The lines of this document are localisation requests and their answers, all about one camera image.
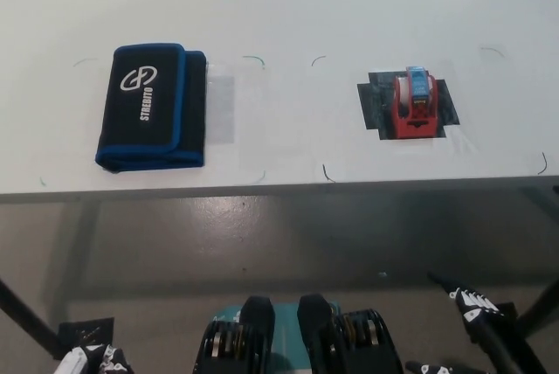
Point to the red tape dispenser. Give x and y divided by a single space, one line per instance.
415 126

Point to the black ribbed robot body block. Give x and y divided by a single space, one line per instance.
231 348
358 343

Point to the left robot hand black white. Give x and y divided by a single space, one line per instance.
94 361

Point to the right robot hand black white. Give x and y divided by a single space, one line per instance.
476 308

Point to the black tape patch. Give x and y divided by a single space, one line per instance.
375 107

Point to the black pouch with blue trim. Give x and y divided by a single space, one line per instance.
144 107

